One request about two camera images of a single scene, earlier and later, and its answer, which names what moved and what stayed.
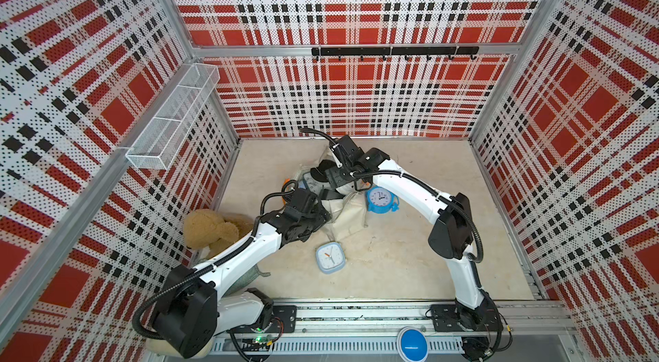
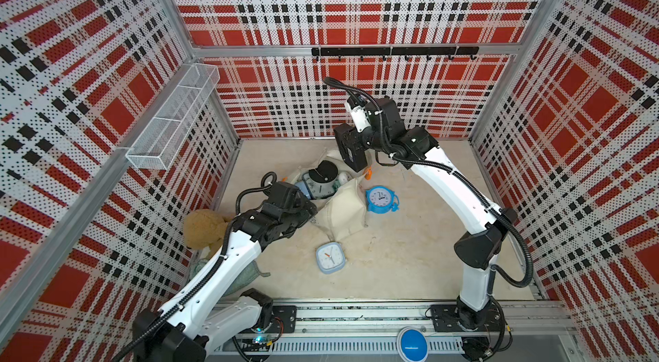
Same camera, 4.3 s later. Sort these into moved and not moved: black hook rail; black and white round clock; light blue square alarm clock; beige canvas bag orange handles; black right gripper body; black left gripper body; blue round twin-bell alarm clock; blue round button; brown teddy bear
Moved: beige canvas bag orange handles; black right gripper body; black left gripper body
Not moved: light blue square alarm clock; blue round twin-bell alarm clock; black and white round clock; blue round button; black hook rail; brown teddy bear
